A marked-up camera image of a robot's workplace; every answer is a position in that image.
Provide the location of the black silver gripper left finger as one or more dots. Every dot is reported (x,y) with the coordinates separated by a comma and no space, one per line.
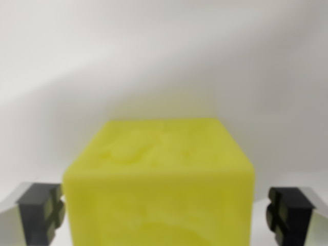
(36,215)

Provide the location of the black silver gripper right finger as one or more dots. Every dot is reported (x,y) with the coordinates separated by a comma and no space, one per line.
(292,217)

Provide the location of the yellow cube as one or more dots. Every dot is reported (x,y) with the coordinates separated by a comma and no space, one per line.
(159,184)

